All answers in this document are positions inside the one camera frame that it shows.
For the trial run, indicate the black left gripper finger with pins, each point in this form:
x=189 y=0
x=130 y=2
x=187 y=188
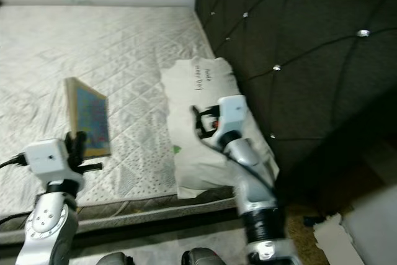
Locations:
x=78 y=147

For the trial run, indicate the white pillow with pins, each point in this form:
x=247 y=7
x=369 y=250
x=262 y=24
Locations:
x=192 y=147

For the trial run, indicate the blue yellow children's book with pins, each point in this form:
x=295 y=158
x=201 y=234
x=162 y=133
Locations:
x=93 y=116

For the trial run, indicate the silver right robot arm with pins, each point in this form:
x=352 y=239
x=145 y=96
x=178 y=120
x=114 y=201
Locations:
x=254 y=181

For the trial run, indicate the silver robot left leg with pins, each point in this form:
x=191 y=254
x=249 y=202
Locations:
x=118 y=259

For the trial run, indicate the silver robot leg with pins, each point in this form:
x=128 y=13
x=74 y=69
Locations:
x=205 y=257
x=118 y=259

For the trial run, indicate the white quilted mattress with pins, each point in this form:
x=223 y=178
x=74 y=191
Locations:
x=49 y=48

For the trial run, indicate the dark tufted headboard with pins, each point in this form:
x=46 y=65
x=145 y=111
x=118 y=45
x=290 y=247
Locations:
x=304 y=29

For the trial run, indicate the silver robot right leg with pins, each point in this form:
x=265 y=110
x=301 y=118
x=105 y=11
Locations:
x=205 y=257

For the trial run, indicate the brown floor rug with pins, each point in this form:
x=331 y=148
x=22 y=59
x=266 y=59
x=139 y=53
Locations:
x=301 y=234

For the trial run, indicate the white torn cardboard piece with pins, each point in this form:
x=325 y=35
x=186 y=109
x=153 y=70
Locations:
x=335 y=240

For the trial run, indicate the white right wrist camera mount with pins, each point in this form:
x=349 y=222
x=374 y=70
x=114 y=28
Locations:
x=232 y=117

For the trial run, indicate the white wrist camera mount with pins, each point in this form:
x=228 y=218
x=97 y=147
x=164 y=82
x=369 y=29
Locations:
x=232 y=117
x=51 y=159

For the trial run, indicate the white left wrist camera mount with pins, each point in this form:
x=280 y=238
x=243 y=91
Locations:
x=51 y=159

